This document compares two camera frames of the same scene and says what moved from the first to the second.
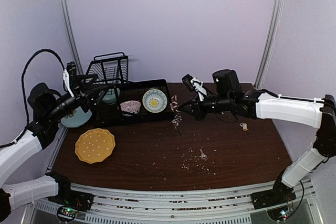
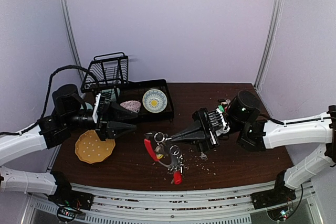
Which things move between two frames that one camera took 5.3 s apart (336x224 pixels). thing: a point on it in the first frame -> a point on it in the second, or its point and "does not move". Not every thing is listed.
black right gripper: (196, 109) -> (205, 130)
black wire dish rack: (122, 102) does not move
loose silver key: (203, 156) does not move
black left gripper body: (82, 99) -> (102, 118)
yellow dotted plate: (95, 145) does not move
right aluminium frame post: (273, 31) does not move
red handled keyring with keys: (177, 119) -> (169, 157)
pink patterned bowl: (131, 106) does not move
